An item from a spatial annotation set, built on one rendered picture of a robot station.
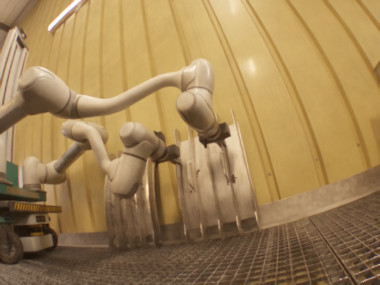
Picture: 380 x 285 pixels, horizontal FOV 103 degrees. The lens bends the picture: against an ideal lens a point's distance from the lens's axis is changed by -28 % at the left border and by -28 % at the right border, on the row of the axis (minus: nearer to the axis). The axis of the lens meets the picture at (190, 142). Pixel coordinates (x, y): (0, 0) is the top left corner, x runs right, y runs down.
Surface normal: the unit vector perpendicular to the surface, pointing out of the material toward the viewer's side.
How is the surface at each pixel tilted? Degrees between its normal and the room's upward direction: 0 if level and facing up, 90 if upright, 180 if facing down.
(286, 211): 90
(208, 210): 89
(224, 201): 87
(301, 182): 90
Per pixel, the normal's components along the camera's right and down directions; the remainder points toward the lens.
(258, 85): -0.40, -0.16
